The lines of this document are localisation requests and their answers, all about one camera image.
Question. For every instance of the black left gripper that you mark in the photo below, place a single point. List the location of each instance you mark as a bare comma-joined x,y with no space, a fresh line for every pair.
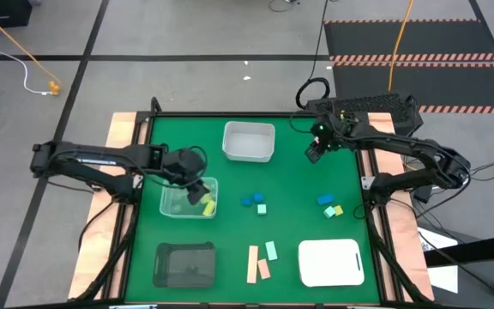
184,165

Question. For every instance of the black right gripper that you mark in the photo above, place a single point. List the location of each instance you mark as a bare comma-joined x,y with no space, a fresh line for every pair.
330,135

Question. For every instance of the yellow-green foam cylinder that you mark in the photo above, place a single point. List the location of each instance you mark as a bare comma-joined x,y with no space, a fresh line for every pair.
209,208

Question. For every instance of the blue rectangular block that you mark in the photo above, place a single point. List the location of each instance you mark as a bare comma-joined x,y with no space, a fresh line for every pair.
325,199

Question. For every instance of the blue triangle block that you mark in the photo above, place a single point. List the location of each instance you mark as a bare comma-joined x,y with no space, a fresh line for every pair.
247,202

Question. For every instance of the blue cube block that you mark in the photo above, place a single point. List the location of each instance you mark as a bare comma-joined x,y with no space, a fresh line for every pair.
258,198

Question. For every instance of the yellow cube block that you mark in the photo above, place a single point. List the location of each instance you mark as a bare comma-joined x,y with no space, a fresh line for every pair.
338,210

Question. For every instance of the long salmon block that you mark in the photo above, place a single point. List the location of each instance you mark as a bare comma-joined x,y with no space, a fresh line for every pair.
252,264

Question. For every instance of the mint rectangular block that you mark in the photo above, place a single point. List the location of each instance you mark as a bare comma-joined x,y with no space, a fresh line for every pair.
271,250

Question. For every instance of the short salmon block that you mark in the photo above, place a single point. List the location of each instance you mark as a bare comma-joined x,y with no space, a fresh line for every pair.
264,269

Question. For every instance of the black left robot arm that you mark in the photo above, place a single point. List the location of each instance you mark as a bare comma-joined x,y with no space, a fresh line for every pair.
101,155

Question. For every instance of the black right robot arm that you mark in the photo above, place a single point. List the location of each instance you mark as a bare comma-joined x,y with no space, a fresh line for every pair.
401,143

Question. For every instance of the clear plastic bin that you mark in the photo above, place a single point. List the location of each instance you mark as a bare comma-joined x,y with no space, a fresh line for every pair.
174,206

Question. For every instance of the white bin with curved rim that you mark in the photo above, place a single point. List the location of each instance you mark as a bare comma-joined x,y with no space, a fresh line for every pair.
249,143

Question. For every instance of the dark grey translucent bin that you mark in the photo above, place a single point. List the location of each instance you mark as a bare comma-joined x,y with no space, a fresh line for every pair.
184,264

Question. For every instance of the black perforated computer case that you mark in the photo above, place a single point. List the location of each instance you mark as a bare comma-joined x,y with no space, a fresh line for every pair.
371,103

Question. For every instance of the wooden side board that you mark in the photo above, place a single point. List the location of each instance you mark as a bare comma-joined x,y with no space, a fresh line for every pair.
401,223
118,129

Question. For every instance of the black power adapter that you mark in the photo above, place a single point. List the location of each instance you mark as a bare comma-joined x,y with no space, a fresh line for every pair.
423,194

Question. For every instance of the black hazard-striped floor mat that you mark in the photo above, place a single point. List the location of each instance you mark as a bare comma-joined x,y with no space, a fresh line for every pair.
423,38
444,86

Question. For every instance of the yellow plug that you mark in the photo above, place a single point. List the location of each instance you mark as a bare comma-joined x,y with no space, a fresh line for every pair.
54,89

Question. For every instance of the white paper sheet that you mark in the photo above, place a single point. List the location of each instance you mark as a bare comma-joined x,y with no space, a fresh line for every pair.
444,279

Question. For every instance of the black desk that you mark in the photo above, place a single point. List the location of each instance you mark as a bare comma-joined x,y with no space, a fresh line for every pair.
478,249

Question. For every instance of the black box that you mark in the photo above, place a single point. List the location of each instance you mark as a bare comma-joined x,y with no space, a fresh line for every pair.
0,13

